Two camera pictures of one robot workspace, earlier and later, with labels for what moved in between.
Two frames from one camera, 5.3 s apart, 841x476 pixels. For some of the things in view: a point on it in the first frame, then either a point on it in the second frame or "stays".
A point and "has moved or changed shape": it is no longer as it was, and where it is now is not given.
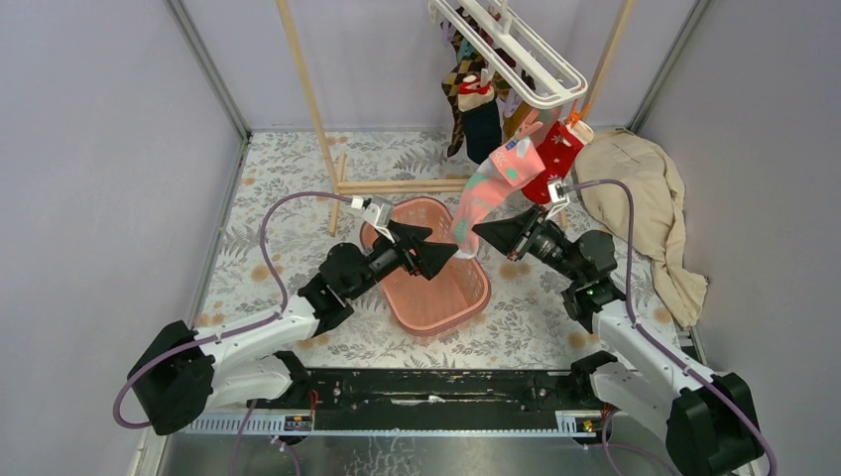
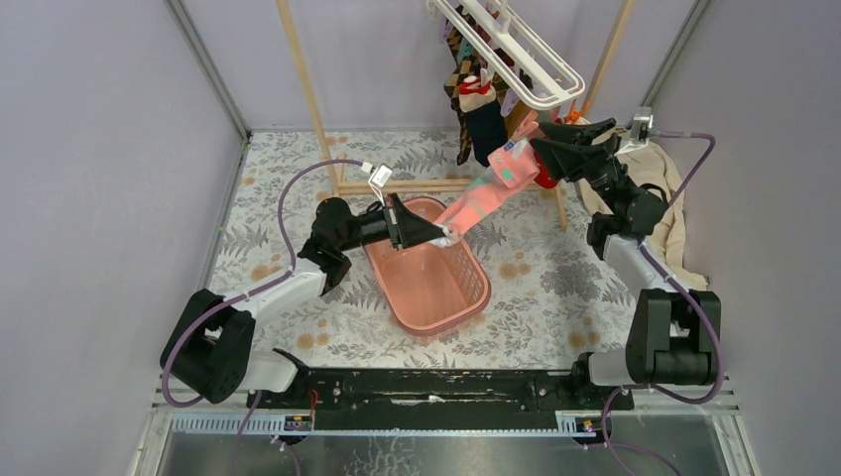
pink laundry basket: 368,235 has moved or changed shape
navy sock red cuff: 481,115 stays
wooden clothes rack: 406,184 stays
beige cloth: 659,218 stays
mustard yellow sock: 512,122 stays
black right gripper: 510,235 to 575,162
